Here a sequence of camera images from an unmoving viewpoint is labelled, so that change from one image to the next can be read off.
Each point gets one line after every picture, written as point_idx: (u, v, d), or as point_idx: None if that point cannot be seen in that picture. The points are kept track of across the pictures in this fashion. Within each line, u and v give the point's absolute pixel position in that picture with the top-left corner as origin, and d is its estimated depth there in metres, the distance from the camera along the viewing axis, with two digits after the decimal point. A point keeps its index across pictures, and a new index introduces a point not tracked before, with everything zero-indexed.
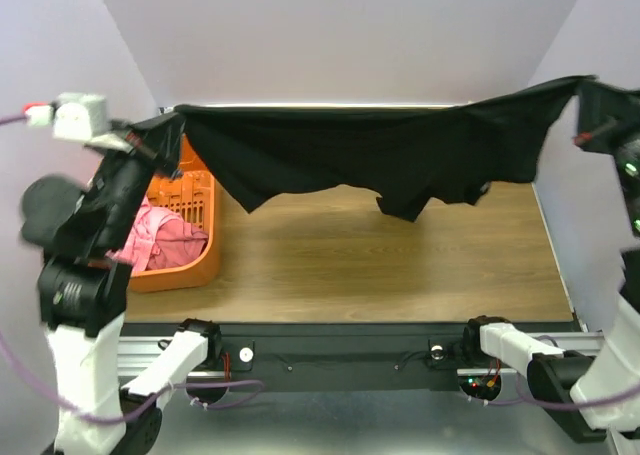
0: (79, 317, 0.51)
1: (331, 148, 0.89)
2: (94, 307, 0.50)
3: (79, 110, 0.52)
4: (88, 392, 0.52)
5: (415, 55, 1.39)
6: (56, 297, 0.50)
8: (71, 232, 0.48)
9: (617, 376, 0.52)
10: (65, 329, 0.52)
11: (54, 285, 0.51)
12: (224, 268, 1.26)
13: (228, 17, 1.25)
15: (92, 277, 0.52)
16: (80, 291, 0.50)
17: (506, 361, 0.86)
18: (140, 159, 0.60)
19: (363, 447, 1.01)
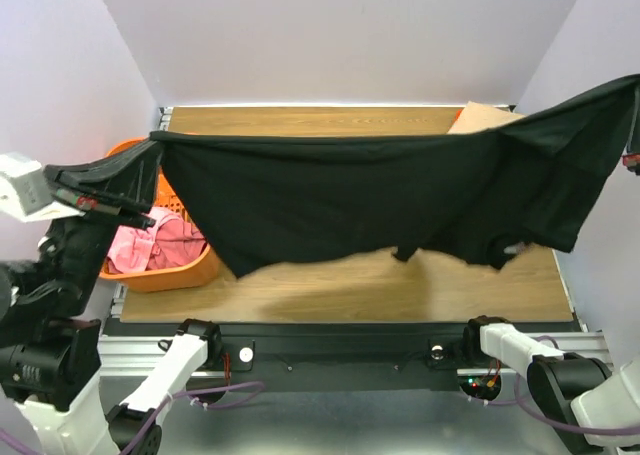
0: (43, 393, 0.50)
1: (333, 197, 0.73)
2: (55, 386, 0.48)
3: (4, 188, 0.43)
4: (71, 448, 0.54)
5: (415, 54, 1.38)
6: (16, 375, 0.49)
8: (13, 327, 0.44)
9: (625, 408, 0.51)
10: (35, 400, 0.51)
11: (12, 365, 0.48)
12: (224, 268, 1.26)
13: (227, 16, 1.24)
15: (50, 351, 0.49)
16: (39, 372, 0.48)
17: (506, 362, 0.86)
18: (96, 219, 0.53)
19: (363, 447, 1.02)
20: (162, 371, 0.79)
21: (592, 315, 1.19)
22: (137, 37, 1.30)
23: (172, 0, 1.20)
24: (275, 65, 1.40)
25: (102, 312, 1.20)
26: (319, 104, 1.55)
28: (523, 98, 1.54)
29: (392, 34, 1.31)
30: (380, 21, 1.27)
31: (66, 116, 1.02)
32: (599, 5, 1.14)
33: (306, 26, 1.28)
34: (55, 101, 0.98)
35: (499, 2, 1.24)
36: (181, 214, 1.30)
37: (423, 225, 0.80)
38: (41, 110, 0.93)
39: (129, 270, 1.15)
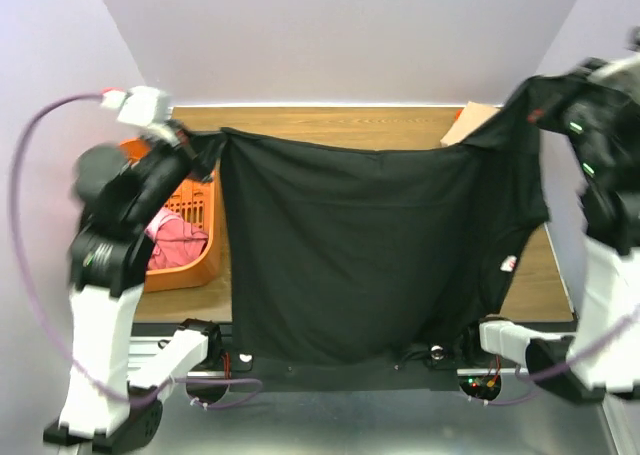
0: (104, 278, 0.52)
1: (310, 216, 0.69)
2: (120, 270, 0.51)
3: (145, 105, 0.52)
4: (105, 356, 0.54)
5: (415, 55, 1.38)
6: (87, 258, 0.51)
8: (114, 197, 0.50)
9: (596, 319, 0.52)
10: (94, 286, 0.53)
11: (87, 247, 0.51)
12: (224, 268, 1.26)
13: (227, 17, 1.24)
15: (121, 241, 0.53)
16: (111, 253, 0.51)
17: (505, 354, 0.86)
18: (181, 157, 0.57)
19: (364, 447, 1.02)
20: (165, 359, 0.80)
21: None
22: (136, 37, 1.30)
23: (172, 1, 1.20)
24: (275, 65, 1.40)
25: None
26: (319, 104, 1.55)
28: None
29: (392, 35, 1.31)
30: (380, 21, 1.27)
31: (67, 116, 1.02)
32: (598, 5, 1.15)
33: (306, 26, 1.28)
34: (56, 101, 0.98)
35: (499, 3, 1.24)
36: (181, 214, 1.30)
37: (421, 266, 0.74)
38: (42, 110, 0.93)
39: None
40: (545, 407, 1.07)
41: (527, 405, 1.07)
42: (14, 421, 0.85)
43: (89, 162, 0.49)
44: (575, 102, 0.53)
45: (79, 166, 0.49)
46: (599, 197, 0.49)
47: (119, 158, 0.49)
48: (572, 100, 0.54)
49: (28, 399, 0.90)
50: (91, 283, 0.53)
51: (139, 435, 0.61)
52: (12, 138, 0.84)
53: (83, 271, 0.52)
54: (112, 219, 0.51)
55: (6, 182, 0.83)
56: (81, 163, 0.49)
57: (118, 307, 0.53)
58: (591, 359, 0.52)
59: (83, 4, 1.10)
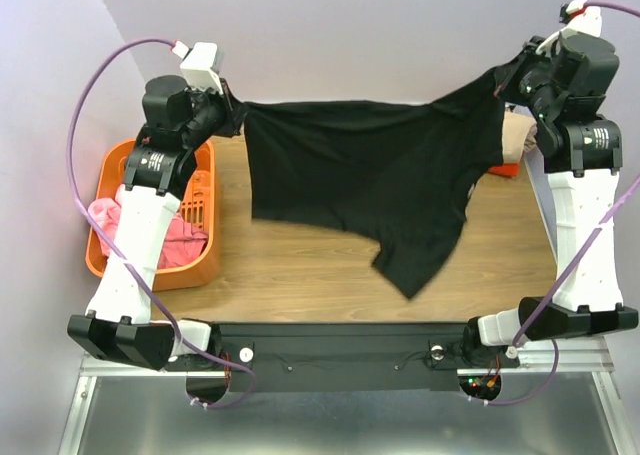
0: (154, 180, 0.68)
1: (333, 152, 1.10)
2: (169, 173, 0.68)
3: (207, 54, 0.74)
4: (143, 253, 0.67)
5: (415, 55, 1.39)
6: (144, 161, 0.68)
8: (173, 111, 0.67)
9: (570, 245, 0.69)
10: (140, 188, 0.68)
11: (144, 154, 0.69)
12: (224, 268, 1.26)
13: (228, 18, 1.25)
15: (170, 155, 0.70)
16: (163, 161, 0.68)
17: (506, 339, 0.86)
18: (221, 104, 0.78)
19: (363, 447, 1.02)
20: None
21: None
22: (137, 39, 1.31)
23: (173, 2, 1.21)
24: (275, 66, 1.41)
25: None
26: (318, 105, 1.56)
28: None
29: (392, 35, 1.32)
30: (379, 22, 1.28)
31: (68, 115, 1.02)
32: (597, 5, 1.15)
33: (306, 28, 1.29)
34: (58, 100, 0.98)
35: (498, 3, 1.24)
36: (181, 214, 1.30)
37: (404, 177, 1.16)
38: (44, 109, 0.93)
39: None
40: (546, 408, 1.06)
41: (527, 406, 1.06)
42: (15, 420, 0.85)
43: (155, 86, 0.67)
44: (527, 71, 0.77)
45: (150, 84, 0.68)
46: (548, 130, 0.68)
47: (178, 84, 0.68)
48: (520, 68, 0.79)
49: (31, 399, 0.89)
50: (140, 183, 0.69)
51: (154, 351, 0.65)
52: (14, 137, 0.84)
53: (138, 173, 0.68)
54: (169, 132, 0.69)
55: (8, 180, 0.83)
56: (153, 83, 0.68)
57: (161, 210, 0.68)
58: (569, 281, 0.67)
59: (84, 4, 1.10)
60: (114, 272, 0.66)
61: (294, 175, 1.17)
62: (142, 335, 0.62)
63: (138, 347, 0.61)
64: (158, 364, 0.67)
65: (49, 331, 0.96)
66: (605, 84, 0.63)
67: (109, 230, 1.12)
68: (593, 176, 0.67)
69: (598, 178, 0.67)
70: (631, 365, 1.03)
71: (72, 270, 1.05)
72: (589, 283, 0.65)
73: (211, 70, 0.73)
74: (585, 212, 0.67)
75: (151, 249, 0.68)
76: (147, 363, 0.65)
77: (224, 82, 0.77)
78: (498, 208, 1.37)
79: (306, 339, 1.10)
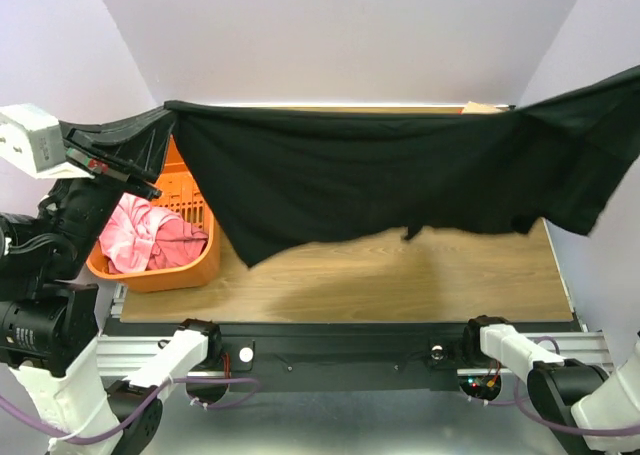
0: (40, 358, 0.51)
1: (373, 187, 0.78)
2: (51, 347, 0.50)
3: (21, 142, 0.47)
4: (74, 416, 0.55)
5: (415, 55, 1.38)
6: (11, 338, 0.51)
8: (13, 273, 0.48)
9: (625, 412, 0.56)
10: (30, 364, 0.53)
11: (7, 328, 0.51)
12: (224, 268, 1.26)
13: (226, 18, 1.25)
15: (46, 314, 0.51)
16: (34, 330, 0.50)
17: (506, 363, 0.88)
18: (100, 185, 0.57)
19: (364, 448, 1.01)
20: (164, 356, 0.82)
21: (591, 315, 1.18)
22: (136, 38, 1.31)
23: (172, 1, 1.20)
24: (275, 65, 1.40)
25: (102, 314, 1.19)
26: (316, 104, 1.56)
28: (523, 98, 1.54)
29: (392, 34, 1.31)
30: (380, 21, 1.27)
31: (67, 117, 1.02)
32: (596, 7, 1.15)
33: (307, 27, 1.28)
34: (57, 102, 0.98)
35: (499, 4, 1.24)
36: (181, 214, 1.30)
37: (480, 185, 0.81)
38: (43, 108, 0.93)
39: (129, 270, 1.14)
40: None
41: None
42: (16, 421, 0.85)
43: None
44: None
45: None
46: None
47: None
48: None
49: None
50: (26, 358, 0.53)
51: (139, 439, 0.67)
52: None
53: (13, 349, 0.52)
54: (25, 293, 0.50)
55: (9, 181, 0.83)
56: None
57: (64, 382, 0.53)
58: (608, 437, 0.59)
59: (83, 4, 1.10)
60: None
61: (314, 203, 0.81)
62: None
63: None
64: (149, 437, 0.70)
65: None
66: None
67: (110, 231, 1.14)
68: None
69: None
70: None
71: None
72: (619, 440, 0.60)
73: (43, 173, 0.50)
74: None
75: (86, 396, 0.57)
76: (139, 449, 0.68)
77: (92, 159, 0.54)
78: None
79: (306, 338, 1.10)
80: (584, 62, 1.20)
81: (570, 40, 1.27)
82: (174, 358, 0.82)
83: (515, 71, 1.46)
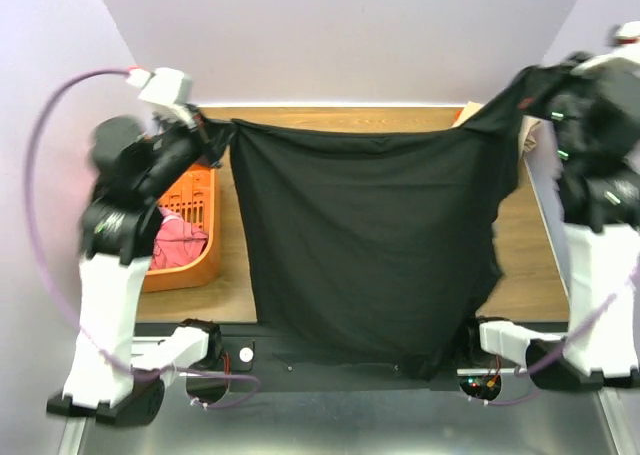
0: (114, 249, 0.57)
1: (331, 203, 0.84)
2: (132, 236, 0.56)
3: (170, 80, 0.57)
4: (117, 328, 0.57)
5: (415, 55, 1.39)
6: (99, 226, 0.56)
8: (131, 160, 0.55)
9: (583, 300, 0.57)
10: (101, 256, 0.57)
11: (99, 216, 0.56)
12: (224, 268, 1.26)
13: (226, 18, 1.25)
15: (133, 211, 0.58)
16: (123, 220, 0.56)
17: (506, 353, 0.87)
18: (195, 138, 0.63)
19: (363, 447, 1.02)
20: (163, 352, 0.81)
21: None
22: (137, 38, 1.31)
23: (172, 0, 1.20)
24: (275, 65, 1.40)
25: None
26: (315, 104, 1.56)
28: None
29: (391, 34, 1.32)
30: (380, 22, 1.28)
31: (67, 118, 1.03)
32: (596, 6, 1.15)
33: (307, 27, 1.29)
34: (58, 102, 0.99)
35: (499, 4, 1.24)
36: (181, 214, 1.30)
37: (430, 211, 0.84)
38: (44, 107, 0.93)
39: None
40: (546, 408, 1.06)
41: (527, 405, 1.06)
42: (18, 421, 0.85)
43: (99, 132, 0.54)
44: (562, 94, 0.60)
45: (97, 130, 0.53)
46: (570, 181, 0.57)
47: (132, 130, 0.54)
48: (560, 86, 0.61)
49: (33, 399, 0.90)
50: (100, 252, 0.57)
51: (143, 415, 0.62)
52: (15, 136, 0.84)
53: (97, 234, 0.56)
54: (125, 188, 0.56)
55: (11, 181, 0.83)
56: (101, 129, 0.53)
57: (128, 274, 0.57)
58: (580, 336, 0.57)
59: (83, 3, 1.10)
60: (85, 348, 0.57)
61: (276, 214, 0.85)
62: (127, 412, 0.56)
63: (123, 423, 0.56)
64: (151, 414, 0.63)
65: (50, 332, 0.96)
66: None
67: None
68: (614, 232, 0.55)
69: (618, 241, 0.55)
70: None
71: (72, 270, 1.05)
72: (607, 344, 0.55)
73: (175, 107, 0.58)
74: (607, 269, 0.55)
75: (127, 319, 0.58)
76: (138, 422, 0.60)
77: (195, 112, 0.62)
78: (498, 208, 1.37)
79: None
80: None
81: (570, 40, 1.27)
82: (172, 353, 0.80)
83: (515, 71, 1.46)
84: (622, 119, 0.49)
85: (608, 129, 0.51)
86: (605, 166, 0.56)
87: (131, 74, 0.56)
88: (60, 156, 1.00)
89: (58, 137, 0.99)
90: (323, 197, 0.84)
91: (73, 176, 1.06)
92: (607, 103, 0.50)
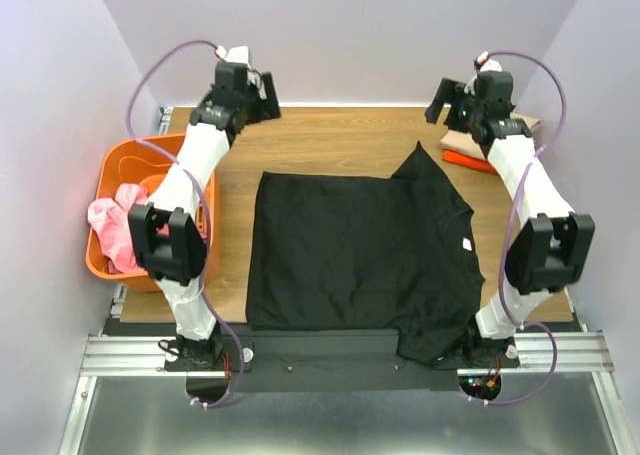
0: (215, 125, 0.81)
1: (319, 213, 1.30)
2: (226, 122, 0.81)
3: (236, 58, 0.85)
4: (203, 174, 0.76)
5: (415, 55, 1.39)
6: (208, 109, 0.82)
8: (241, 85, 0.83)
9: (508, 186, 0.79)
10: (204, 128, 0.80)
11: (211, 103, 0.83)
12: (224, 269, 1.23)
13: (226, 17, 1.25)
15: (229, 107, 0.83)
16: (224, 110, 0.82)
17: (500, 318, 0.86)
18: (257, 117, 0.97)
19: (363, 448, 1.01)
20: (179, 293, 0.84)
21: (591, 315, 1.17)
22: (137, 38, 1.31)
23: (172, 0, 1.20)
24: (275, 64, 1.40)
25: (102, 313, 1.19)
26: (315, 104, 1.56)
28: (522, 98, 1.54)
29: (392, 34, 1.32)
30: (380, 21, 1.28)
31: (67, 120, 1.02)
32: (596, 6, 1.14)
33: (307, 27, 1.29)
34: (58, 103, 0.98)
35: (499, 4, 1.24)
36: None
37: (384, 218, 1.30)
38: (43, 107, 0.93)
39: (129, 270, 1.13)
40: (545, 408, 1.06)
41: (527, 406, 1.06)
42: (19, 421, 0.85)
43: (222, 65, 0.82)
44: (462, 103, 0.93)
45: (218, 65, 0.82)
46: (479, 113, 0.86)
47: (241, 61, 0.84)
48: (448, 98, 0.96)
49: (34, 400, 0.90)
50: (204, 124, 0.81)
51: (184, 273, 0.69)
52: (15, 138, 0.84)
53: (202, 116, 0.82)
54: (228, 96, 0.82)
55: (12, 183, 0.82)
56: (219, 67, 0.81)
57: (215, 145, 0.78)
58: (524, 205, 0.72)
59: (84, 4, 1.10)
60: (168, 182, 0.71)
61: (287, 223, 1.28)
62: (187, 235, 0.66)
63: (177, 242, 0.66)
64: (186, 274, 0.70)
65: (50, 333, 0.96)
66: (508, 91, 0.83)
67: (108, 230, 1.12)
68: (510, 142, 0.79)
69: (520, 146, 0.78)
70: (630, 365, 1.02)
71: (73, 271, 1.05)
72: (539, 199, 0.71)
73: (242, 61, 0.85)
74: (518, 159, 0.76)
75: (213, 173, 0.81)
76: (180, 264, 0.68)
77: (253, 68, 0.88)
78: (498, 208, 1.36)
79: (307, 337, 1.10)
80: (583, 61, 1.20)
81: (569, 40, 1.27)
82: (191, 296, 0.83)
83: (515, 71, 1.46)
84: (491, 83, 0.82)
85: (487, 95, 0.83)
86: (494, 113, 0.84)
87: (218, 53, 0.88)
88: (61, 157, 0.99)
89: (59, 139, 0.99)
90: (318, 207, 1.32)
91: (73, 176, 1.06)
92: (481, 77, 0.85)
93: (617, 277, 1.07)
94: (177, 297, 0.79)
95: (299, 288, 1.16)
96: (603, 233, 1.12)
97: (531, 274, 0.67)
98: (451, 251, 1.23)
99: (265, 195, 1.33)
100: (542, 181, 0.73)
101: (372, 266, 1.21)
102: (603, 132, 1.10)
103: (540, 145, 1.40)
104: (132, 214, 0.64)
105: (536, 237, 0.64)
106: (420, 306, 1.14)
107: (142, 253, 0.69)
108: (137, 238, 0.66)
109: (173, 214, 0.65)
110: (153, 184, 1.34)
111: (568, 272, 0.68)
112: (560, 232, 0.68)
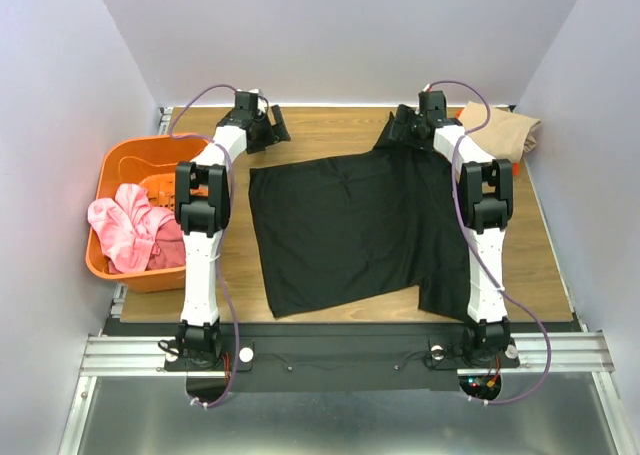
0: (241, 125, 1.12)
1: (319, 199, 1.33)
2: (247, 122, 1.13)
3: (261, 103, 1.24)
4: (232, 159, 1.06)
5: (415, 54, 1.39)
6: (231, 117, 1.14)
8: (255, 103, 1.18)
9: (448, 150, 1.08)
10: (227, 129, 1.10)
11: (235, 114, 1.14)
12: (224, 268, 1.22)
13: (226, 17, 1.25)
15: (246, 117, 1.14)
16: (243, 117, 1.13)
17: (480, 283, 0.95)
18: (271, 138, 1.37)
19: (363, 447, 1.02)
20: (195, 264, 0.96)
21: (591, 315, 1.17)
22: (137, 37, 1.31)
23: (171, 2, 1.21)
24: (275, 63, 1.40)
25: (102, 313, 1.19)
26: (315, 104, 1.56)
28: (522, 99, 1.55)
29: (391, 35, 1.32)
30: (379, 21, 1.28)
31: (67, 120, 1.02)
32: (596, 6, 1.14)
33: (307, 27, 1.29)
34: (57, 102, 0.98)
35: (498, 5, 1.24)
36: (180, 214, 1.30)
37: (377, 195, 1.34)
38: (42, 107, 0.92)
39: (129, 270, 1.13)
40: (544, 408, 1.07)
41: (526, 406, 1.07)
42: (19, 423, 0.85)
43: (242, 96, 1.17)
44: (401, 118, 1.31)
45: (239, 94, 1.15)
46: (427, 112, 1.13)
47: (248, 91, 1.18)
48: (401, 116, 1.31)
49: (33, 400, 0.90)
50: (228, 127, 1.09)
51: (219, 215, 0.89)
52: (13, 138, 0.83)
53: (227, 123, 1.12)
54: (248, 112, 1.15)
55: (10, 183, 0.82)
56: (240, 94, 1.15)
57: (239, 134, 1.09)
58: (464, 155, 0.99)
59: (83, 3, 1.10)
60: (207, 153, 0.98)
61: (287, 213, 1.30)
62: (222, 183, 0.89)
63: (214, 188, 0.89)
64: (217, 222, 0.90)
65: (50, 334, 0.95)
66: (442, 101, 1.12)
67: (108, 230, 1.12)
68: (447, 128, 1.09)
69: (454, 129, 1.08)
70: (630, 365, 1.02)
71: (72, 271, 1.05)
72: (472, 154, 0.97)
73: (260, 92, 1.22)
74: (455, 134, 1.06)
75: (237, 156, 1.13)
76: (214, 210, 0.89)
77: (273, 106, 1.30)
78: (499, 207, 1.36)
79: (309, 339, 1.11)
80: (582, 62, 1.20)
81: (568, 41, 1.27)
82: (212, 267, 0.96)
83: (515, 71, 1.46)
84: (425, 97, 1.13)
85: (427, 105, 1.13)
86: (432, 117, 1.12)
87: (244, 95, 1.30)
88: (60, 158, 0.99)
89: (59, 139, 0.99)
90: (314, 191, 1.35)
91: (72, 177, 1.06)
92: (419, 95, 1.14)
93: (617, 277, 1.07)
94: (202, 255, 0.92)
95: (315, 272, 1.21)
96: (603, 232, 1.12)
97: (473, 208, 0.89)
98: (444, 214, 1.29)
99: (258, 191, 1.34)
100: (473, 144, 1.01)
101: (377, 238, 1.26)
102: (602, 132, 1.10)
103: (540, 145, 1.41)
104: (180, 168, 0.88)
105: (469, 178, 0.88)
106: (430, 266, 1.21)
107: (181, 204, 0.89)
108: (180, 186, 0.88)
109: (211, 169, 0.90)
110: (155, 183, 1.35)
111: (503, 206, 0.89)
112: (492, 179, 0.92)
